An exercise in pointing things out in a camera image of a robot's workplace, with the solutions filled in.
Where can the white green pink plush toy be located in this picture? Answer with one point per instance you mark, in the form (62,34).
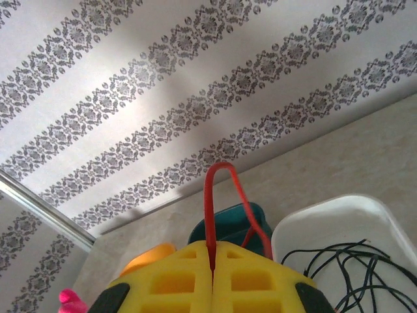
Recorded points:
(70,300)

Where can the teal plastic bin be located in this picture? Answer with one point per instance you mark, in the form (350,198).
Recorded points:
(228,221)

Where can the aluminium frame post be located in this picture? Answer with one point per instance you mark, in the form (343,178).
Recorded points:
(45,208)

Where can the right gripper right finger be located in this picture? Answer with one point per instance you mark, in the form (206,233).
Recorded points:
(254,280)

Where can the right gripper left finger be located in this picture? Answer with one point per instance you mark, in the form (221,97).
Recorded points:
(176,280)

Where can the white plastic bin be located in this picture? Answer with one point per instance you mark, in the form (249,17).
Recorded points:
(325,221)

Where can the yellow plastic bin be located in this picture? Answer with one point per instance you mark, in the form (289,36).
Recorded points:
(153,257)

